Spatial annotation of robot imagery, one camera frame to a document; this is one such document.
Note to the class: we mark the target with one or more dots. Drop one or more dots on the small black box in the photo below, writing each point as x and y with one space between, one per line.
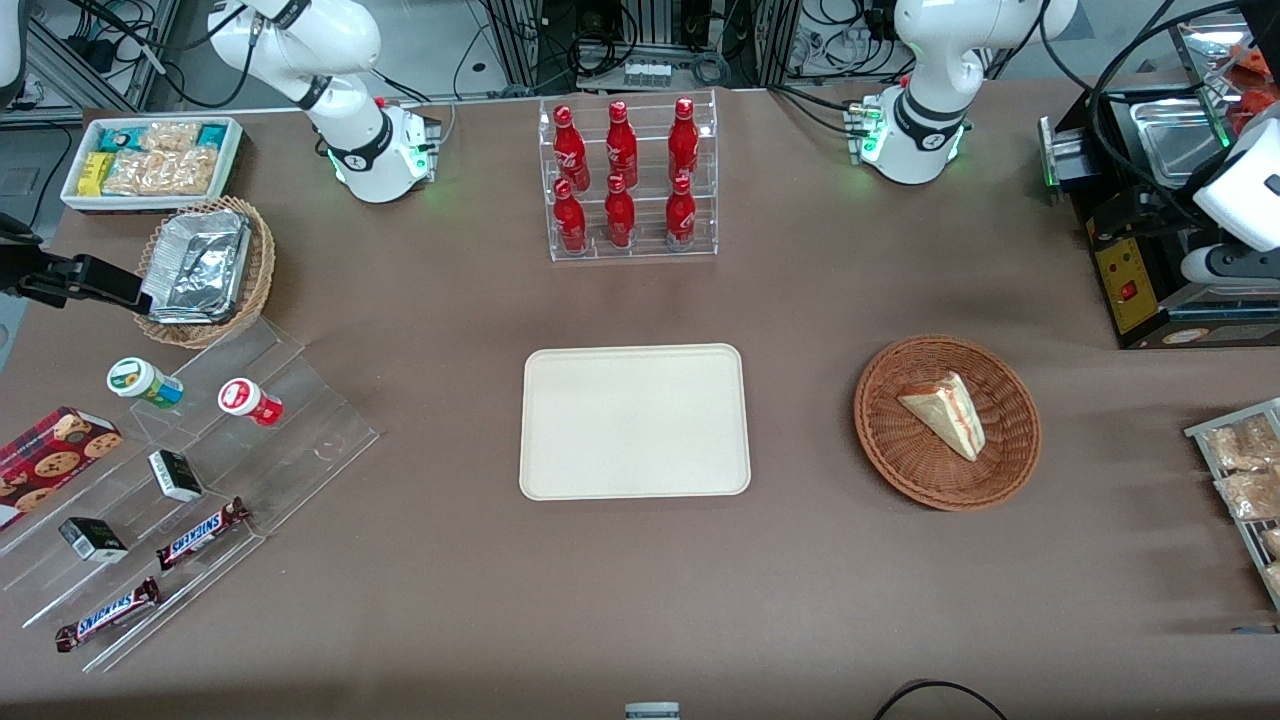
175 476
93 540

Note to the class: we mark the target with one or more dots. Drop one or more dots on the green lid cup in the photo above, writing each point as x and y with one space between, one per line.
140 381

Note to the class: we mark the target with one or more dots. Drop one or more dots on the yellow snack packet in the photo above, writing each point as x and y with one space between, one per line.
95 174

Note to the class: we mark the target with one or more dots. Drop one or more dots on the aluminium frame shelf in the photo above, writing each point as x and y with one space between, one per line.
60 70

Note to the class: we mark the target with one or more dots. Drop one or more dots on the grey metal box green light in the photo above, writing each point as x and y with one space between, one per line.
1062 160

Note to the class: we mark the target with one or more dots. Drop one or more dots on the white plastic snack bin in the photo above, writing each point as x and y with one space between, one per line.
70 195

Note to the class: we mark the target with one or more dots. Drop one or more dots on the white power strip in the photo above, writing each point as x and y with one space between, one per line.
647 72

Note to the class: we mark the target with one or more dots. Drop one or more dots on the snickers bar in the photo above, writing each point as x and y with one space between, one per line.
108 614
200 533

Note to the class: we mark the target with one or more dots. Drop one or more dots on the steel warmer pan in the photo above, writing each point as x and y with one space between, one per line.
1170 140

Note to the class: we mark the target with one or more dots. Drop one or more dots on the black food warmer machine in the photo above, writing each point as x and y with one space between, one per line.
1135 290

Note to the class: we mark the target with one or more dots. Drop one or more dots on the clear acrylic stepped display stand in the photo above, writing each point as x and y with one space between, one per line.
300 420

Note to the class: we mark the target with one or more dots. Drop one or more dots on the light wicker basket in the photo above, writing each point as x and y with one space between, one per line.
260 270

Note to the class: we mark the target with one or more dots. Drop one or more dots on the teal snack packet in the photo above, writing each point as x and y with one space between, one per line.
211 136
117 139

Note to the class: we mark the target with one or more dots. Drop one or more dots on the small clear cracker bag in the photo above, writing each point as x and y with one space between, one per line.
168 137

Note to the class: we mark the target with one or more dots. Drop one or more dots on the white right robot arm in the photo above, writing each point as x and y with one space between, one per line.
350 130

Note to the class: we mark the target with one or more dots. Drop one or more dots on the clear bag of snacks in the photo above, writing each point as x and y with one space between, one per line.
1240 445
1274 580
1272 542
1250 495

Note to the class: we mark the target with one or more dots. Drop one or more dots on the large clear cracker bag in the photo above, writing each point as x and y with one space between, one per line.
165 172

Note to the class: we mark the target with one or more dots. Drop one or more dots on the red cookie box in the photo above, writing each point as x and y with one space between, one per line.
55 460

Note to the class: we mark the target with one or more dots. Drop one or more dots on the stack of foil containers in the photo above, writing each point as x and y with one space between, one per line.
200 265

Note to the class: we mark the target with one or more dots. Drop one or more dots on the clear acrylic bottle rack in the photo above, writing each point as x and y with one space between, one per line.
645 250

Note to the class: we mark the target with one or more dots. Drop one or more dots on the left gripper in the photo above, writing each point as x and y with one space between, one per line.
1150 212

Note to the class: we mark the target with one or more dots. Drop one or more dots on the triangle sandwich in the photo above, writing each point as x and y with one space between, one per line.
950 415

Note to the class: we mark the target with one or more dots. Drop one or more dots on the red cola bottle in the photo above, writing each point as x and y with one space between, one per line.
570 150
621 148
681 218
683 145
570 222
620 218

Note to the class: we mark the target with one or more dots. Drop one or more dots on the brown wicker basket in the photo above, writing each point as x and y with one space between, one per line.
940 480

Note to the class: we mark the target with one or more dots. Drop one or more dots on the red lid cup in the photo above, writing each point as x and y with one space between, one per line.
247 400

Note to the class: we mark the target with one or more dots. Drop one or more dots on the beige plastic tray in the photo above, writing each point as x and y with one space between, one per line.
635 425

